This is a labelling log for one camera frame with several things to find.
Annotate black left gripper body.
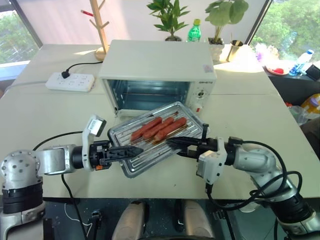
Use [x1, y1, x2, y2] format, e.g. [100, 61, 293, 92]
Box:
[89, 139, 113, 172]

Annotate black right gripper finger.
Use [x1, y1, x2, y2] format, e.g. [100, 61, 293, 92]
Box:
[166, 136, 201, 144]
[166, 141, 201, 151]

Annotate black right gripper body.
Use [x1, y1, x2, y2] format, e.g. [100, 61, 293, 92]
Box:
[185, 123, 219, 161]

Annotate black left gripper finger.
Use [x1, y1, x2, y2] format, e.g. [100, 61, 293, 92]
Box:
[101, 145, 145, 159]
[101, 154, 137, 163]

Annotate silver ribbed baking tray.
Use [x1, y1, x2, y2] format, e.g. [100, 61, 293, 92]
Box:
[107, 101, 205, 179]

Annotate white toaster oven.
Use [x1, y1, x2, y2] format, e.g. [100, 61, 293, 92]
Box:
[97, 39, 217, 121]

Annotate red grilled sausage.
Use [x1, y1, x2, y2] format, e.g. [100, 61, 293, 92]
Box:
[130, 116, 163, 141]
[143, 117, 175, 139]
[153, 117, 188, 142]

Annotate grey rounded shape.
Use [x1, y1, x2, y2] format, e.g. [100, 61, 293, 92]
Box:
[179, 199, 216, 240]
[110, 199, 149, 240]

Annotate white power strip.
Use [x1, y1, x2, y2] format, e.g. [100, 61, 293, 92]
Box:
[45, 72, 96, 93]

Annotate clear plastic bag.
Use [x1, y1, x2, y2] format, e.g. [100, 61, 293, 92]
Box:
[286, 104, 311, 126]

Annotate gold metal cup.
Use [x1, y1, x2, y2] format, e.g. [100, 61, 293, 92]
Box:
[225, 39, 244, 63]

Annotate black side bench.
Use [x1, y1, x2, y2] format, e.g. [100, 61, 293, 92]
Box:
[268, 71, 320, 107]

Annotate green plastic bottle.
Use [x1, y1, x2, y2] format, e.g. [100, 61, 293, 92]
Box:
[187, 18, 202, 43]

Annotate purple flower bunch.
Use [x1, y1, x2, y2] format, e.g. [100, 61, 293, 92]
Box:
[254, 43, 280, 64]

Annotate yellow bag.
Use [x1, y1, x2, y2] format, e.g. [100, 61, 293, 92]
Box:
[300, 92, 320, 112]

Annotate wooden branch rack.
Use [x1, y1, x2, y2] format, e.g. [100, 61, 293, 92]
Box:
[88, 0, 111, 61]

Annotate white bottle with blue label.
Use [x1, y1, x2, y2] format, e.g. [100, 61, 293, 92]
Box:
[289, 48, 315, 77]

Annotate green leafy potted plant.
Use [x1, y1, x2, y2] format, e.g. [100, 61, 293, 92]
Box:
[146, 0, 191, 42]

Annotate black box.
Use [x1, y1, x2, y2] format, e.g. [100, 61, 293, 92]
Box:
[305, 63, 320, 82]

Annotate round-leaf plant in white pot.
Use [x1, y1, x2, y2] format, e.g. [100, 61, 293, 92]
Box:
[204, 0, 250, 64]

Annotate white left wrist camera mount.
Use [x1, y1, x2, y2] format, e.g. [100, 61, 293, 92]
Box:
[81, 114, 107, 172]

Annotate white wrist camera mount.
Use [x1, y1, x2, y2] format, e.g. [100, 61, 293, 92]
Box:
[196, 136, 229, 185]
[81, 114, 107, 172]

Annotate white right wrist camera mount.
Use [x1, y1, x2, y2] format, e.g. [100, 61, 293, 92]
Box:
[196, 136, 229, 185]

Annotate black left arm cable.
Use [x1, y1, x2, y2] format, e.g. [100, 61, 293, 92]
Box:
[32, 130, 88, 240]

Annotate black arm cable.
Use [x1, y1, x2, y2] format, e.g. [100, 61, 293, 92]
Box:
[32, 130, 88, 240]
[204, 140, 304, 214]

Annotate thin white floor cable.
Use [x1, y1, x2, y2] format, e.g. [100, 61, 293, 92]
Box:
[63, 201, 91, 236]

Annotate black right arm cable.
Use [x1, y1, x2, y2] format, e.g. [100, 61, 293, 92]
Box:
[204, 140, 304, 214]

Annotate black plug with cable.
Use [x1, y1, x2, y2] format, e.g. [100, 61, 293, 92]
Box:
[60, 60, 104, 80]

